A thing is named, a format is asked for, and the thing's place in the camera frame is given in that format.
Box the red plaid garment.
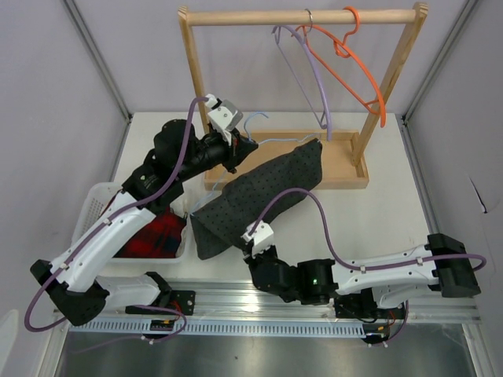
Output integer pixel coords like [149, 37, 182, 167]
[115, 210, 187, 259]

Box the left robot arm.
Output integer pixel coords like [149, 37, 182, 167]
[30, 119, 258, 326]

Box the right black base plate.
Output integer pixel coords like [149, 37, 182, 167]
[333, 289, 405, 323]

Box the dark grey dotted skirt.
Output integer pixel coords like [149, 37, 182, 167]
[191, 138, 322, 260]

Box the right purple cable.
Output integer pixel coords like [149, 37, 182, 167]
[251, 187, 487, 346]

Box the white plastic basket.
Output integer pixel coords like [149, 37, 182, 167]
[71, 182, 196, 265]

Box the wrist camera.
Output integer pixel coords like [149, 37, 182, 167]
[205, 93, 243, 146]
[241, 220, 274, 256]

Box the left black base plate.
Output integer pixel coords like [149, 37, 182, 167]
[125, 290, 196, 316]

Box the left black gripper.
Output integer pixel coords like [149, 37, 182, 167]
[176, 128, 258, 182]

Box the light blue wire hanger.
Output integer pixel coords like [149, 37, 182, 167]
[189, 112, 321, 217]

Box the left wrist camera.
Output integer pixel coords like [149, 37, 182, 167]
[205, 93, 243, 146]

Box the orange plastic hanger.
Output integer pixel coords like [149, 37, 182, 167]
[295, 6, 387, 128]

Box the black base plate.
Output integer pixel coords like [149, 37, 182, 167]
[125, 290, 196, 316]
[333, 289, 405, 323]

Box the wooden clothes rack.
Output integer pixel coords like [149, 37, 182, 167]
[178, 2, 428, 189]

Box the aluminium mounting rail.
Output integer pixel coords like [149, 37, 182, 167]
[54, 276, 483, 325]

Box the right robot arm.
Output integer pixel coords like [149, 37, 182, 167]
[243, 233, 481, 317]

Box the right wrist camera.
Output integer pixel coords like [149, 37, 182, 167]
[241, 220, 274, 256]

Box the white slotted cable duct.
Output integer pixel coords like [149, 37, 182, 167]
[70, 317, 376, 339]

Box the purple plastic hanger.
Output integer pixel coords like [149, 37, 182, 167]
[271, 24, 333, 141]

